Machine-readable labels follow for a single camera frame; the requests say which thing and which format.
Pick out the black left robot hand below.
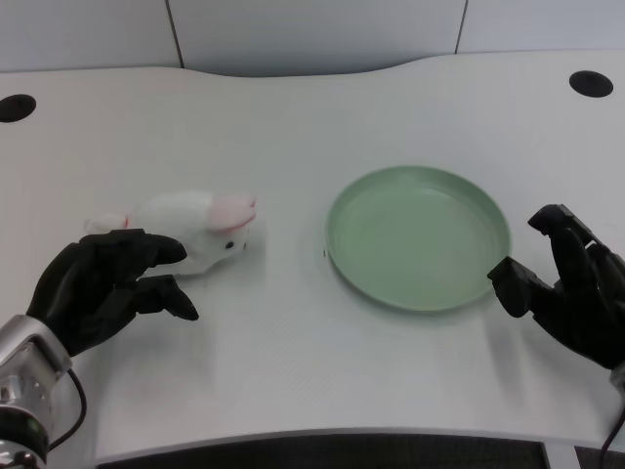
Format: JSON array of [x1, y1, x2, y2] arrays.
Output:
[[26, 228, 200, 361]]

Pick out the black desk cable grommet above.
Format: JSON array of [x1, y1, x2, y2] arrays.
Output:
[[569, 70, 614, 100], [0, 94, 38, 123]]

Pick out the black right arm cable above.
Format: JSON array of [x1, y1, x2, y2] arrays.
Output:
[[598, 412, 625, 469]]

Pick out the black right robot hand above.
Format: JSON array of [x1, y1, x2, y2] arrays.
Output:
[[486, 203, 625, 370]]

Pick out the white plush rabbit doll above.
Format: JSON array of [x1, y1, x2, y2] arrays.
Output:
[[83, 190, 259, 277]]

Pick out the green round plate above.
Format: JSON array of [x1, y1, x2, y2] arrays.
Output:
[[324, 164, 513, 315]]

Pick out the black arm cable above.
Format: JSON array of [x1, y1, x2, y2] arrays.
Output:
[[598, 412, 625, 469], [47, 368, 89, 449]]

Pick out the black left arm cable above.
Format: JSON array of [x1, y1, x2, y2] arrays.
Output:
[[47, 368, 89, 449]]

